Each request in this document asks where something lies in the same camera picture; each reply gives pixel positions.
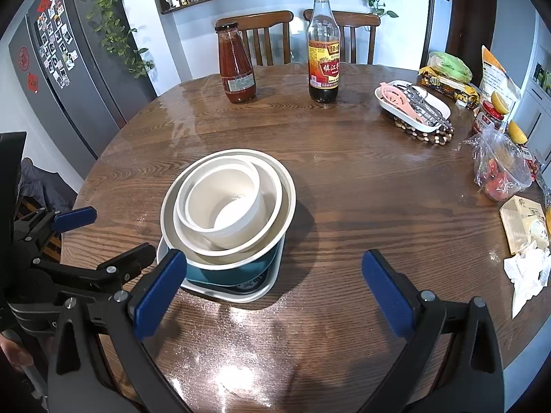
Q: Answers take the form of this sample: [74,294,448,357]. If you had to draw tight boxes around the brown wooden dining chair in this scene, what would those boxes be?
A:
[302,9,382,65]
[215,11,294,67]

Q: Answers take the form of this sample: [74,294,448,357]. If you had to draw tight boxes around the large beige bowl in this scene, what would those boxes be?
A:
[160,149,297,272]

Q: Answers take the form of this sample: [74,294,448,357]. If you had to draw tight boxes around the clear plastic bag of tomatoes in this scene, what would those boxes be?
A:
[464,127,533,202]

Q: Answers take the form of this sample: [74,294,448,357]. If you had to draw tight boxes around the red sausage packet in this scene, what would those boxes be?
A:
[521,146,543,181]

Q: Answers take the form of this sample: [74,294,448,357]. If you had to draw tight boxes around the wooden bead trivet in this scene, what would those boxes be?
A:
[393,114,455,146]

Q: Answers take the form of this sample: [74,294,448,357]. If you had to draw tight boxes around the white wall cabinet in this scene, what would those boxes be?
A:
[517,52,551,190]

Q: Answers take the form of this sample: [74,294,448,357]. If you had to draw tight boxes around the dark grey jacket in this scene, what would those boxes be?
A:
[15,158,80,216]

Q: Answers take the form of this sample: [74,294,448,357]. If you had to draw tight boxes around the dark vinegar bottle yellow cap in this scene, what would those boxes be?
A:
[307,0,342,104]

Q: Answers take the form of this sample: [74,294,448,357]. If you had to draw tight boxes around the lemon half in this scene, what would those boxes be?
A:
[491,91,510,115]
[508,120,528,145]

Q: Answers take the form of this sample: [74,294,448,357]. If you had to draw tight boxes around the white round bowl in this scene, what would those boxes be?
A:
[173,158,284,255]

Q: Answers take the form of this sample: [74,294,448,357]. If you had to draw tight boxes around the beige paper packet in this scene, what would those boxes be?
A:
[499,195,551,255]

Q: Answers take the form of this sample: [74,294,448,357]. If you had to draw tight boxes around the white deep straight-sided bowl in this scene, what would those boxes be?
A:
[185,167,264,249]

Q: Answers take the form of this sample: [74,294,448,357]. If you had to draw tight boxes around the cluster of photo fridge magnets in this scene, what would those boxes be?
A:
[37,0,79,91]

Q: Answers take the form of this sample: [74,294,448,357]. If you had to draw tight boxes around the crumpled white tissue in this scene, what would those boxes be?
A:
[503,241,551,320]

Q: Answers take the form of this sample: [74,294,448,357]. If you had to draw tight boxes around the yellow black snack packet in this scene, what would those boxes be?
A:
[418,66,480,109]

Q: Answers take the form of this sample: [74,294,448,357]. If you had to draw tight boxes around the red sauce glass bottle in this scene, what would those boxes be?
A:
[214,22,258,104]

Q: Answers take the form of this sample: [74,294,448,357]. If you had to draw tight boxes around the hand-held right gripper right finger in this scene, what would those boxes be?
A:
[362,250,504,413]

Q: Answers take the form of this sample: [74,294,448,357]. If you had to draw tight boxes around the pink slotted spatula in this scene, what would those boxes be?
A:
[380,83,425,123]

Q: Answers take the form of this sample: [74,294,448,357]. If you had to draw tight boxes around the person's left forearm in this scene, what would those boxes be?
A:
[0,333,48,399]

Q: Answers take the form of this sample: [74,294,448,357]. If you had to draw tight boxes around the teal blue plate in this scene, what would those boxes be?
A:
[183,241,282,287]

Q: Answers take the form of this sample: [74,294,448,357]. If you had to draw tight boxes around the trailing ivy plant on refrigerator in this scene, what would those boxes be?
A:
[64,0,155,79]

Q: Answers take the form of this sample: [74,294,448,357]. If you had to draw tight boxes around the red chili sauce jar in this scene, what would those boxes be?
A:
[471,100,505,136]

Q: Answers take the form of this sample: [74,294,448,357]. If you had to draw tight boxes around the white rectangular utensil tray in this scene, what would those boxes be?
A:
[374,80,452,133]

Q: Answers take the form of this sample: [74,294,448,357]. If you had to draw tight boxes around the orange and white standing bag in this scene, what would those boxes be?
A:
[480,45,521,115]

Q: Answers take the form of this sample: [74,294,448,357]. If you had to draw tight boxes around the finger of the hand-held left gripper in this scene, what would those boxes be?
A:
[34,243,156,287]
[15,207,97,246]

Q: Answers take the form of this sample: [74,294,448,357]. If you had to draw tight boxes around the grey refrigerator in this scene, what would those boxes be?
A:
[9,0,158,179]

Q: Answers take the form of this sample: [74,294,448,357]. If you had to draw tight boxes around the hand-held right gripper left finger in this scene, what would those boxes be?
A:
[47,248,192,413]

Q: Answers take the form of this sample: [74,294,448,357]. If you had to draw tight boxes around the wooden chair with slats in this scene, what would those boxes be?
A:
[15,195,61,263]

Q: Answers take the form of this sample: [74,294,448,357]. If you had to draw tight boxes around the dark brown door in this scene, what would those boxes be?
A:
[445,0,498,80]

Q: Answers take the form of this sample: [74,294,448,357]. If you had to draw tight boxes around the bagged green vegetable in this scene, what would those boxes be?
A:
[427,52,473,83]

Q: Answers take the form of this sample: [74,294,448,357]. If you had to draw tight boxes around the large blue patterned square plate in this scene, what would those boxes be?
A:
[156,234,285,304]

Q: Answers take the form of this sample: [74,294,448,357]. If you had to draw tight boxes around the metal kitchen tongs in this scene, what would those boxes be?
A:
[402,85,450,129]

